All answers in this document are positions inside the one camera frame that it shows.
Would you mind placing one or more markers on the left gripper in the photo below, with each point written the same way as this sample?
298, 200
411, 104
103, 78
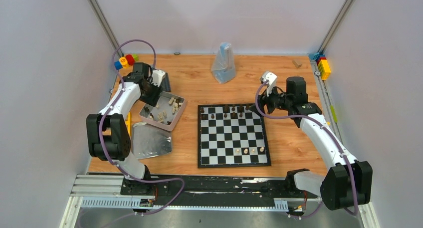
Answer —
151, 94

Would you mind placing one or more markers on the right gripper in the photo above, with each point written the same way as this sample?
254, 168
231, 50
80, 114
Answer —
263, 99

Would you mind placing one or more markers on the black white chessboard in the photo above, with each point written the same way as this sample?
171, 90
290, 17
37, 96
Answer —
227, 133

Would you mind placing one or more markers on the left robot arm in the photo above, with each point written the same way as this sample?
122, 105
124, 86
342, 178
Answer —
107, 133

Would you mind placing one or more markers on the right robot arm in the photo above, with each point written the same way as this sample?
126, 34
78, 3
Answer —
347, 184

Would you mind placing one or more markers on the dark grey lego baseplate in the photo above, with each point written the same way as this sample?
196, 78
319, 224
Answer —
166, 83

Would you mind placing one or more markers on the pink metal tin box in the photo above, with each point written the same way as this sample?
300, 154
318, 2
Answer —
166, 113

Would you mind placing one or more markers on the red round toy block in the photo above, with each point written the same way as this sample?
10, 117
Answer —
130, 59

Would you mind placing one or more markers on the small wooden block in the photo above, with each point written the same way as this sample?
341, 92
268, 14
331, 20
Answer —
297, 63

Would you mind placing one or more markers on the yellow round toy block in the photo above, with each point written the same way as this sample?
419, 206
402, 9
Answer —
123, 62

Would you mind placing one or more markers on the blue toy block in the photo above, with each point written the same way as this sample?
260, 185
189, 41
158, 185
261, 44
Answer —
118, 65

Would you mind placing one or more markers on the metal tin lid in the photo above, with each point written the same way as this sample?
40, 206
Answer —
149, 141

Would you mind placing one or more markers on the yellow lego brick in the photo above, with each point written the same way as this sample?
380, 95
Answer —
324, 69

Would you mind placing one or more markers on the plastic bag with blue item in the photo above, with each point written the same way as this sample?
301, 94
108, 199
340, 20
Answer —
223, 67

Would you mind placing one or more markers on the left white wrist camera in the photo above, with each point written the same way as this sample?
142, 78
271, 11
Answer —
158, 77

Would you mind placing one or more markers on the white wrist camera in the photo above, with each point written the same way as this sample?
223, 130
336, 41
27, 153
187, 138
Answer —
270, 79
158, 77

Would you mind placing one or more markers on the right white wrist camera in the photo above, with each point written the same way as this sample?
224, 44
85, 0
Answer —
270, 79

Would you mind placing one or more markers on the yellow triangular toy frame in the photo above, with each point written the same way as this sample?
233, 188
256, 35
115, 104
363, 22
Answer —
128, 122

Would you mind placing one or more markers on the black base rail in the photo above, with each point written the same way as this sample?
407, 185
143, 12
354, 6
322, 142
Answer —
213, 191

